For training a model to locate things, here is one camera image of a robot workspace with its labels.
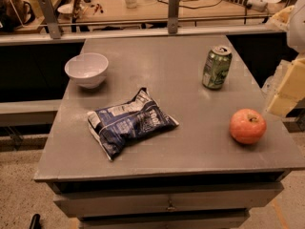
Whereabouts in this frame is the blue chip bag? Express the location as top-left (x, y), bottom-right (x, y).
top-left (87, 88), bottom-right (179, 160)

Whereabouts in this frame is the clear sanitizer bottle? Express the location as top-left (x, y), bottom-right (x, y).
top-left (261, 60), bottom-right (290, 104)

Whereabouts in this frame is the red apple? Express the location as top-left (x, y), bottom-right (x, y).
top-left (229, 109), bottom-right (267, 144)

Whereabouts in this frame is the grey drawer with handle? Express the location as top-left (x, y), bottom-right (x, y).
top-left (53, 182), bottom-right (283, 218)

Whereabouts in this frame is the white bowl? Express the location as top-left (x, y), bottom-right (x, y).
top-left (65, 52), bottom-right (109, 89)

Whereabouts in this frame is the metal guard rail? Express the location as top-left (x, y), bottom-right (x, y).
top-left (0, 0), bottom-right (285, 46)

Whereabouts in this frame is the green soda can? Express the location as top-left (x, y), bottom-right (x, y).
top-left (202, 46), bottom-right (233, 90)

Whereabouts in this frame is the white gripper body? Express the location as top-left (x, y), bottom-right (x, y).
top-left (287, 0), bottom-right (305, 52)

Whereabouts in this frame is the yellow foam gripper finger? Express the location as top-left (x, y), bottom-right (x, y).
top-left (266, 58), bottom-right (305, 117)

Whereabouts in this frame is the grey power strip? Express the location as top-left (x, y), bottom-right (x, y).
top-left (225, 0), bottom-right (268, 11)

